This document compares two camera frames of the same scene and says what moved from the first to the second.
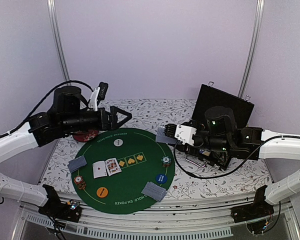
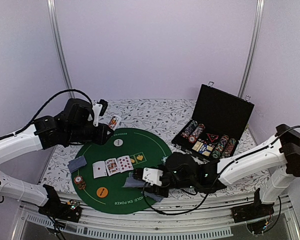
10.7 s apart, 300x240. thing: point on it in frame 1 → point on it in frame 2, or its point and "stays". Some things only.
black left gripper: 112,123 → 101,138
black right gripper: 173,129 → 153,189
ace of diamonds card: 99,169 stays
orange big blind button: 102,192 stays
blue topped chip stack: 166,161 stays
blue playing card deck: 161,136 → 131,182
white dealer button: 118,142 stays
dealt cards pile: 76,163 stays
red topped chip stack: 81,184 stays
